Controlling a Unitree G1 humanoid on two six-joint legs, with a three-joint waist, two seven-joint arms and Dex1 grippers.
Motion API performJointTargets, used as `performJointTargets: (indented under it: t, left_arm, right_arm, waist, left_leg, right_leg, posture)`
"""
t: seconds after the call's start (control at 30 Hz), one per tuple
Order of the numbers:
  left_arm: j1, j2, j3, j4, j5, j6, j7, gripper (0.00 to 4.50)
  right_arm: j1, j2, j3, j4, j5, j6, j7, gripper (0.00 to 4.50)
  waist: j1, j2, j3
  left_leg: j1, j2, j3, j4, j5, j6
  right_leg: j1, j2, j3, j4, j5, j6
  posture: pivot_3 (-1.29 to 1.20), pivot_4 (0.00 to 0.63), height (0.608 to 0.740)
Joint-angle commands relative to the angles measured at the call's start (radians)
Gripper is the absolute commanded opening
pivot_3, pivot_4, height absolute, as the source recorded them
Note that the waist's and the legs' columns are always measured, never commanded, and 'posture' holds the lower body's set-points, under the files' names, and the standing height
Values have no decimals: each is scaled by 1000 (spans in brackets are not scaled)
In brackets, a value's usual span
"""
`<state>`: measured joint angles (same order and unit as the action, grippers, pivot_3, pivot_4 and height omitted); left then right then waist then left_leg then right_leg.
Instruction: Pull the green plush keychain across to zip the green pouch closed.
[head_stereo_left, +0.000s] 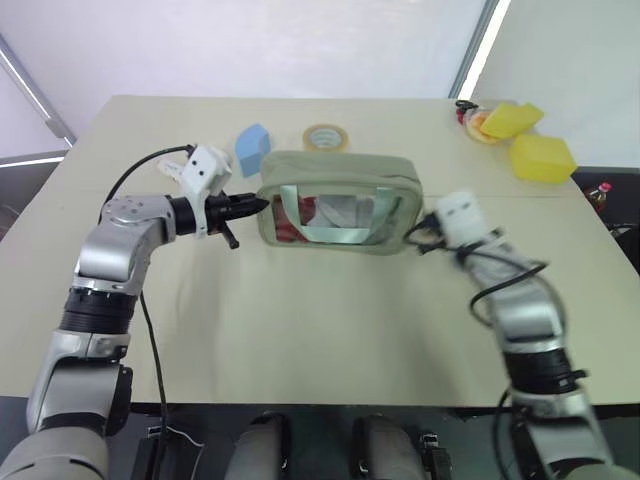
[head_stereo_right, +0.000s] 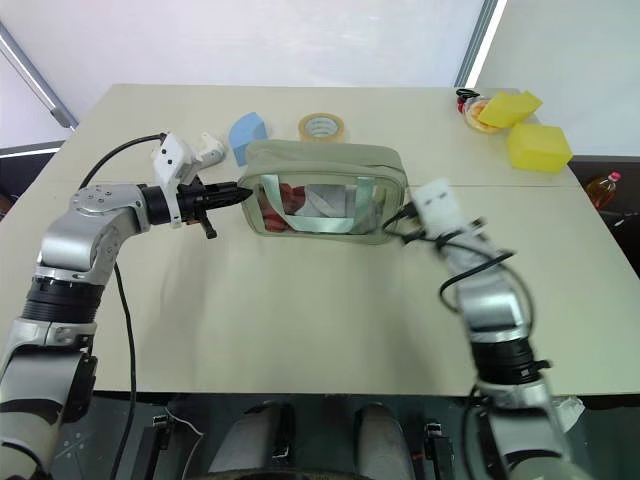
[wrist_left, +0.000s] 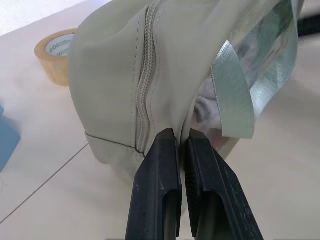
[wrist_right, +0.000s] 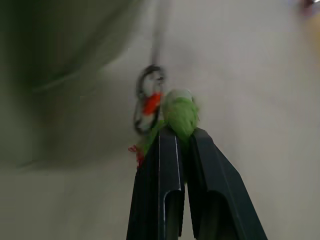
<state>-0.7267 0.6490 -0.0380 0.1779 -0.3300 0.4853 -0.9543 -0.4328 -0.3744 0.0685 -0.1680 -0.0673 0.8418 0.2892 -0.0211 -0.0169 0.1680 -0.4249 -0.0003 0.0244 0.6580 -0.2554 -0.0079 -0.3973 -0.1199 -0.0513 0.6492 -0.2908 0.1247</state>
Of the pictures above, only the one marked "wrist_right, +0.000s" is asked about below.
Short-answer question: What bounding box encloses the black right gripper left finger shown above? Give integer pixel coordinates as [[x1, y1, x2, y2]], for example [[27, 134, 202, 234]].
[[126, 127, 186, 240]]

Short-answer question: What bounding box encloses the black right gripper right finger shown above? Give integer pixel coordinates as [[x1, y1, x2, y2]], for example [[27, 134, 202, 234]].
[[185, 127, 269, 240]]

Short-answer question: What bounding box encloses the green plush keychain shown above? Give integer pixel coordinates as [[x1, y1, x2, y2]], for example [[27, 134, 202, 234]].
[[127, 64, 202, 186]]

